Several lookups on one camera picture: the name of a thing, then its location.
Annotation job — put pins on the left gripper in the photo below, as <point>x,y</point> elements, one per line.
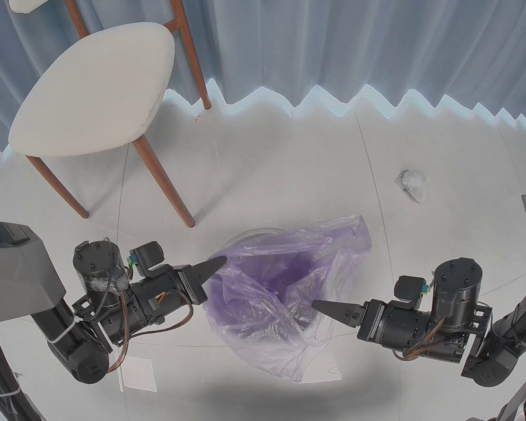
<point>175,287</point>

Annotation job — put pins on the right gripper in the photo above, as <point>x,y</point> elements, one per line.
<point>399,327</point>

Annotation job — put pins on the purple plastic bag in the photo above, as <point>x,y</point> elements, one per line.
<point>254,305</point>

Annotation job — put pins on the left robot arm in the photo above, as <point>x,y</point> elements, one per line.
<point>17,270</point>

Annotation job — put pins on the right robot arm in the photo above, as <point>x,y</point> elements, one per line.
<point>458,287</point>

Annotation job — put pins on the white trash bin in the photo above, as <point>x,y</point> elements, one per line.
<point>241,237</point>

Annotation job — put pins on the crumpled clear wrapper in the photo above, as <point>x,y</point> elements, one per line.
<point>414,182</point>

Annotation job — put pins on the white wooden chair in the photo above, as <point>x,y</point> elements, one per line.
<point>92,94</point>

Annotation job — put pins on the pale blue curtain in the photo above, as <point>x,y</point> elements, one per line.
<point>333,29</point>

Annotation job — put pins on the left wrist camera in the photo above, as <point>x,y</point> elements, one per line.
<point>147,255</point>

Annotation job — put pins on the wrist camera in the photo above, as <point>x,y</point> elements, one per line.
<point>410,287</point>
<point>147,255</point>

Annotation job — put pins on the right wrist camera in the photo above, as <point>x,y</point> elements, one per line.
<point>410,287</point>

